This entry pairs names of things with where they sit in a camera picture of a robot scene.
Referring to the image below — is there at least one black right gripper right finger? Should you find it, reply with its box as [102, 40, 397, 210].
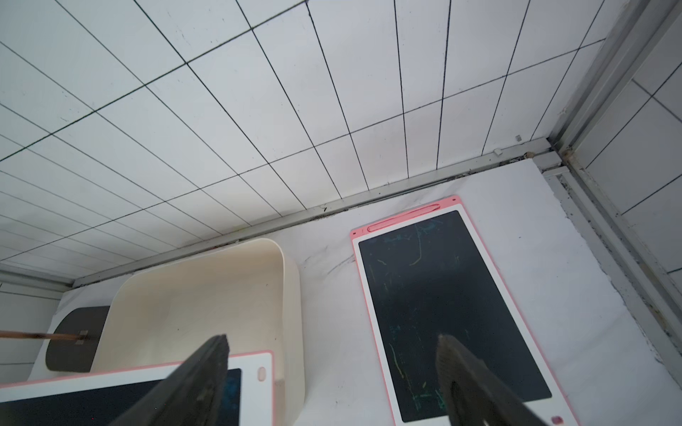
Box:
[435, 335, 544, 425]

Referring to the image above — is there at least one cream plastic storage box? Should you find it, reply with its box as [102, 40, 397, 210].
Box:
[58, 239, 305, 425]

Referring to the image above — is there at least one dark metal glass rack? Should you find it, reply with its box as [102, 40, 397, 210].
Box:
[0, 305, 111, 374]

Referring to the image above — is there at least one pink white writing tablet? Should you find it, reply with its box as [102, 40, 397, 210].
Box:
[350, 196, 577, 425]

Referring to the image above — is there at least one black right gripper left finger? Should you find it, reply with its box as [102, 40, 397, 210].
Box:
[112, 335, 229, 425]

